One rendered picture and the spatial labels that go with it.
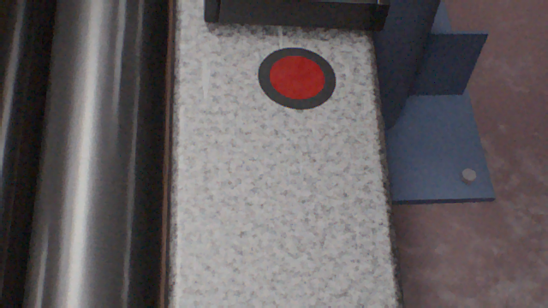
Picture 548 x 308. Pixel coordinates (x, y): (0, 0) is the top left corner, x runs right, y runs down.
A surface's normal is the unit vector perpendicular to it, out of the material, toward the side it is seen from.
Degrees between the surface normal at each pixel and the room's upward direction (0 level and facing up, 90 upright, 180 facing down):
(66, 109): 31
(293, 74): 0
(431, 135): 0
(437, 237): 0
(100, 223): 14
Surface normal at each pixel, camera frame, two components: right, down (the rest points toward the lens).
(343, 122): 0.11, -0.57
